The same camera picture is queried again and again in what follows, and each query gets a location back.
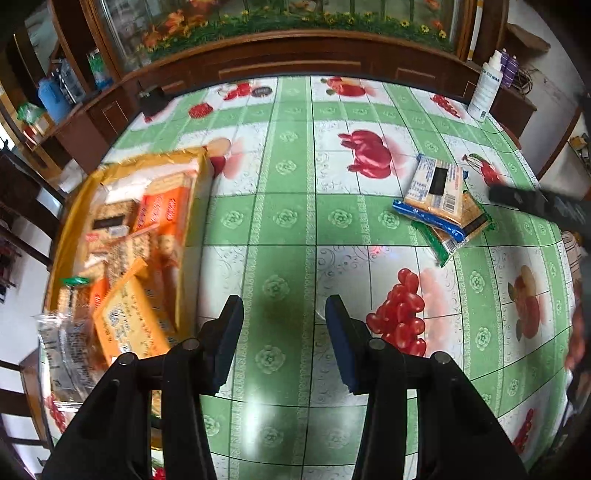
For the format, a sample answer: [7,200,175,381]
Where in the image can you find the orange-red snack packet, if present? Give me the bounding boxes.
[133,185,195,232]

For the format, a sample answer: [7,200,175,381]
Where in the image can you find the large orange cracker packet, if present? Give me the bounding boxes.
[92,270,175,366]

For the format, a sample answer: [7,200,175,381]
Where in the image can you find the clear bag of dark snacks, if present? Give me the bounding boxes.
[36,310,112,403]

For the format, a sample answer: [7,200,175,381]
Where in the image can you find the purple bottle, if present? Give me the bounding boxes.
[501,51,521,89]

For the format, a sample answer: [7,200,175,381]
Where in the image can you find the text-printed clear cracker packet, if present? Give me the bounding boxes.
[104,231,163,280]

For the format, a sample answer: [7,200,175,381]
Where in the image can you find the dark wooden chair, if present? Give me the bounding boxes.
[0,138,68,278]
[0,357,52,464]

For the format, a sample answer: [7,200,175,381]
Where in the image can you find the green fruit-print tablecloth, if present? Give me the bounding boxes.
[39,75,579,480]

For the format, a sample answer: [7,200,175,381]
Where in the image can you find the small green-ended cracker packet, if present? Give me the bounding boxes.
[57,275,94,320]

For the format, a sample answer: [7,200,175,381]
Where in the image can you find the black flat object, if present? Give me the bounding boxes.
[137,84,172,119]

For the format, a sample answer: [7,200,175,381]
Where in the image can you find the small orange snack packet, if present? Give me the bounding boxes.
[89,277,112,315]

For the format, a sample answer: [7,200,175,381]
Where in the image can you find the wooden cabinet with flower-print glass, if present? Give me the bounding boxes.
[46,0,539,172]

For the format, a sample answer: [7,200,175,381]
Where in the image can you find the green plastic bag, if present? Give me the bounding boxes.
[17,103,45,126]

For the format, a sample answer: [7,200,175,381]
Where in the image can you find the orange-edged clear cracker packet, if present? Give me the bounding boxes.
[89,198,140,237]

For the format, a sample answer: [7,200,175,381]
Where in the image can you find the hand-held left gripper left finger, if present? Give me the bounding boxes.
[41,295,245,480]

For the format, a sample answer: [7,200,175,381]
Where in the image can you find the white snack packet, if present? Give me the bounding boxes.
[103,176,154,205]

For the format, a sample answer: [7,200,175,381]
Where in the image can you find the person's right forearm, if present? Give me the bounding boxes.
[564,299,591,371]

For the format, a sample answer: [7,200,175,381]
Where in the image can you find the blue bottle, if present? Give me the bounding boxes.
[38,75,71,124]

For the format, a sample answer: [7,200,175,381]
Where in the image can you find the yellow cardboard box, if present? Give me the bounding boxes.
[45,147,214,365]

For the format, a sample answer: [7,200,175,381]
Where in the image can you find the brown cardboard piece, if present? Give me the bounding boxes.
[505,22,553,55]

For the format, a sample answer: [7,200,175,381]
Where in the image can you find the tangled cable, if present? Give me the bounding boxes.
[516,66,542,92]

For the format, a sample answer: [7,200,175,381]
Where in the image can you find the plain clear cracker packet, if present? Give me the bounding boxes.
[147,170,200,195]

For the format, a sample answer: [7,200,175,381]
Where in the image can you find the green-ended long cracker packet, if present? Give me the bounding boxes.
[411,190,496,268]

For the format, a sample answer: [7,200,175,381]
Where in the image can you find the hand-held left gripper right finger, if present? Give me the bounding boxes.
[325,295,529,480]

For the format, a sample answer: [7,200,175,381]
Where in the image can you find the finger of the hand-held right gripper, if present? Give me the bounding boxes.
[488,185,550,215]

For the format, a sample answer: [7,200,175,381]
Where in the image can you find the white spray bottle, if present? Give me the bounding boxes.
[467,49,505,123]

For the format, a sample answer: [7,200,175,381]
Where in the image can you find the blue-ended long cracker packet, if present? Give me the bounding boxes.
[392,154,468,241]

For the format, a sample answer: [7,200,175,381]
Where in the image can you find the striped beige cushion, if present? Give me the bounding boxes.
[560,230,585,278]

